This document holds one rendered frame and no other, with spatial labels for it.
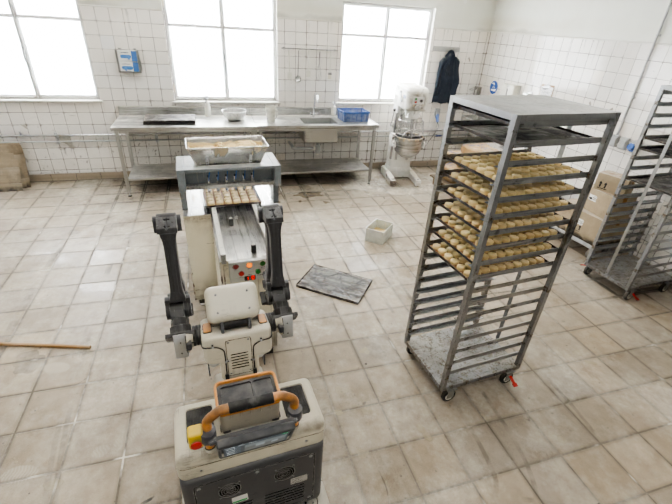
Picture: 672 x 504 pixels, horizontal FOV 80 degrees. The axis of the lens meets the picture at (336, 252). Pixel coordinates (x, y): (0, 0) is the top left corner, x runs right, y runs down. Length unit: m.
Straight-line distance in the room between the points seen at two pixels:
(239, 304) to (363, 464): 1.26
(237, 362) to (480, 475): 1.53
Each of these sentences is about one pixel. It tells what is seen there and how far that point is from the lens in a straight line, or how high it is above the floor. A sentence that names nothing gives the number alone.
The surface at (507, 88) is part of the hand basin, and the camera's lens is 6.71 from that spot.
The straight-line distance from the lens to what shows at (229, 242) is 2.68.
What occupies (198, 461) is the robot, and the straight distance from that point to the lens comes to 1.61.
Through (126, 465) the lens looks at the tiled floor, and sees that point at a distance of 2.67.
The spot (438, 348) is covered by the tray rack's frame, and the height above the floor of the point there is 0.15.
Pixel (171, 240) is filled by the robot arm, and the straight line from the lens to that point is 1.71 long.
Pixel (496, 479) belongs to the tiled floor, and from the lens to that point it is 2.67.
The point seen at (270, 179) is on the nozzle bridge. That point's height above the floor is 1.05.
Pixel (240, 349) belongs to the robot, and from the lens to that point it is 1.73.
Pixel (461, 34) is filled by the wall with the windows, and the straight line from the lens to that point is 7.14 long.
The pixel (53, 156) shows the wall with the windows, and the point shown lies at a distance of 6.63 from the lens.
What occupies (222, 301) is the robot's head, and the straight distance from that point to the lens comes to 1.67.
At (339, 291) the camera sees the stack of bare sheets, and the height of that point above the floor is 0.02.
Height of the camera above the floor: 2.12
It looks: 30 degrees down
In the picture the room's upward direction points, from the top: 4 degrees clockwise
